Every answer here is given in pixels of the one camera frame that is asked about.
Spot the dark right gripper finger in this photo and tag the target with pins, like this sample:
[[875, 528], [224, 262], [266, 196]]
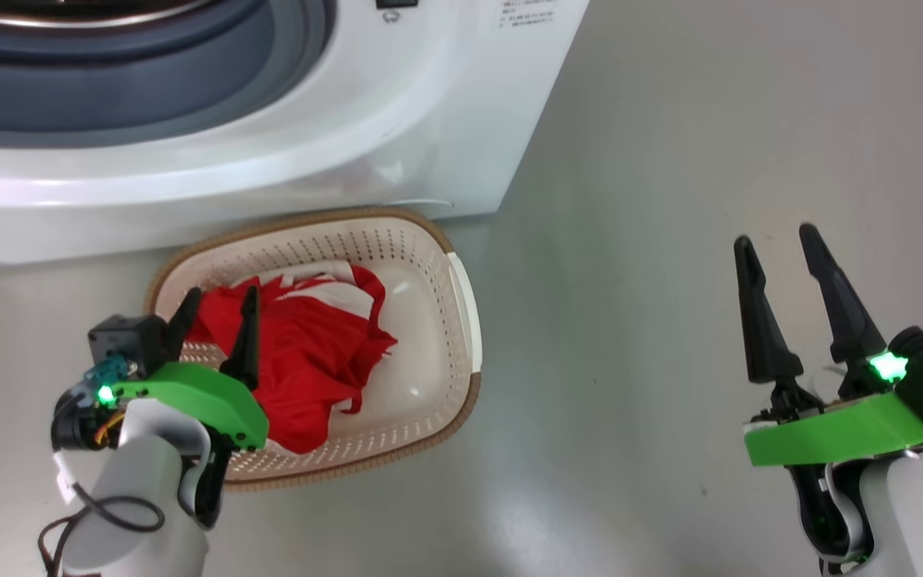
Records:
[[762, 336], [842, 312]]

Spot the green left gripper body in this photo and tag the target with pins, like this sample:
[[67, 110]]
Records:
[[205, 393]]

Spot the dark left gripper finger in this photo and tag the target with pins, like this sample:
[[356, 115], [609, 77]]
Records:
[[247, 353], [181, 328]]

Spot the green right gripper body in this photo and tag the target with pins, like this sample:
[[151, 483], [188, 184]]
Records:
[[830, 433]]

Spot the red cloth garment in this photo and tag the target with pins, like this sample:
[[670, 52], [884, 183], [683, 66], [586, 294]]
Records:
[[309, 385]]

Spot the red and white garment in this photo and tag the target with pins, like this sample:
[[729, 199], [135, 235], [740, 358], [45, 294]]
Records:
[[325, 292]]

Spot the cream perforated laundry basket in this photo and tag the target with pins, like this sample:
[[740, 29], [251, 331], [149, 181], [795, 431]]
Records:
[[429, 320]]

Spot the white front-load washing machine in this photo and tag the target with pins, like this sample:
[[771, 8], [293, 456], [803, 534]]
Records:
[[349, 144]]

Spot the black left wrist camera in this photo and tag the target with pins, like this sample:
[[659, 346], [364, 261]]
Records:
[[129, 340]]

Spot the teal left camera connector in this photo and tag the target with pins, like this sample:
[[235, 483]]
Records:
[[105, 371]]

